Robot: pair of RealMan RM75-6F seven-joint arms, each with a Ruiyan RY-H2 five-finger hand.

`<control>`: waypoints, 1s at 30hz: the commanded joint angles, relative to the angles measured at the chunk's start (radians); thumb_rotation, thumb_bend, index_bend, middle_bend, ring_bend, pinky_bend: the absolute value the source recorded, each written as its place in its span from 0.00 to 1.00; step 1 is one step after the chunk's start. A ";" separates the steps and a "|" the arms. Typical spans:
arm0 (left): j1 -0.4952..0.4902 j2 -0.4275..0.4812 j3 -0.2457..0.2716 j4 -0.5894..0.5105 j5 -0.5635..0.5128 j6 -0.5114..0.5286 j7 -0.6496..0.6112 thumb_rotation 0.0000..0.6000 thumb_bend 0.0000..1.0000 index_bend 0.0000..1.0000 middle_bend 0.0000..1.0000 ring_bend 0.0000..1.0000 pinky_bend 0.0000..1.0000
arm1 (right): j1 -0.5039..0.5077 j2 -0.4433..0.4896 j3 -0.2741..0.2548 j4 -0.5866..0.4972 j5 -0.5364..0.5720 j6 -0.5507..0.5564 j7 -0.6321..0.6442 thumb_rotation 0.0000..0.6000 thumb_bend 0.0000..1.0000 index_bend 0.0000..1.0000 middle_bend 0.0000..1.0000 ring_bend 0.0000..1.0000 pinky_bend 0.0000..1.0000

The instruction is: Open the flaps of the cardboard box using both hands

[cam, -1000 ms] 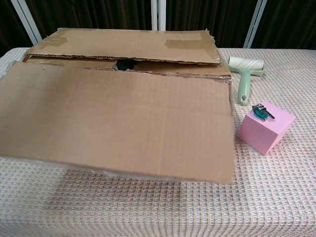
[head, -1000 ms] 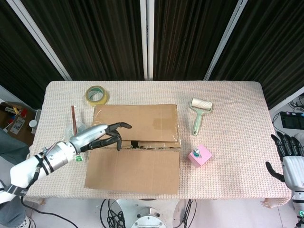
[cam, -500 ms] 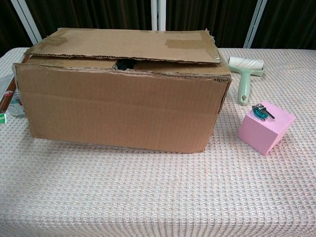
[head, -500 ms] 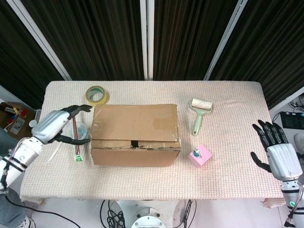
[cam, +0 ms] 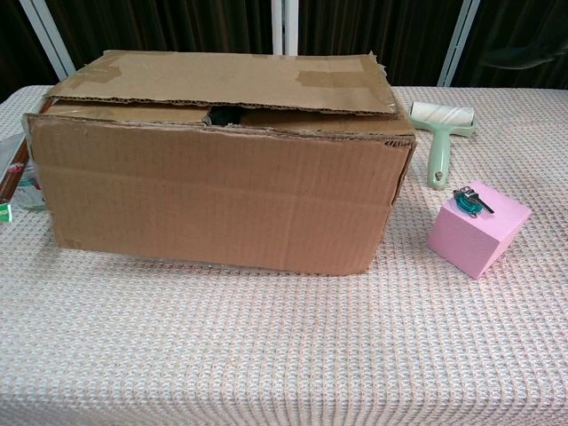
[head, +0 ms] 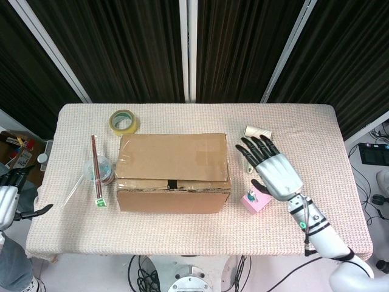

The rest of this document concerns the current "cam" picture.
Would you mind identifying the brown cardboard box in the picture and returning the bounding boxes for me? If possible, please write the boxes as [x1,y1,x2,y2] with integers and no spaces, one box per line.
[21,48,418,277]

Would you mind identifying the pink white waffle tablecloth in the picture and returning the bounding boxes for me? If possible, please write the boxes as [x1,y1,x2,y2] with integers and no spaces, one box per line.
[0,84,568,426]

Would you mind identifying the pink foam block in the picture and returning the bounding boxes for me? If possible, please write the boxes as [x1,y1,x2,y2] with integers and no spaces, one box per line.
[427,179,533,280]

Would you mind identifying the dark pleated curtain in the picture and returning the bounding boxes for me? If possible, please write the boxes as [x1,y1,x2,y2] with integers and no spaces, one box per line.
[0,0,568,103]

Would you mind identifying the brown chopsticks in plastic sleeve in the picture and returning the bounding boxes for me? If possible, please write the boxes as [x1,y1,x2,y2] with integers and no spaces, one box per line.
[0,132,30,223]

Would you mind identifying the green handled lint roller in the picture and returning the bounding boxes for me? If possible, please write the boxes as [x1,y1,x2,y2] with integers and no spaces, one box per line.
[407,100,478,191]

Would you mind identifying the white metal frame post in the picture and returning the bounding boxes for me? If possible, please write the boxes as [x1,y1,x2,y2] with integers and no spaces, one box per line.
[288,0,300,57]
[20,0,75,81]
[271,0,286,57]
[437,0,481,88]

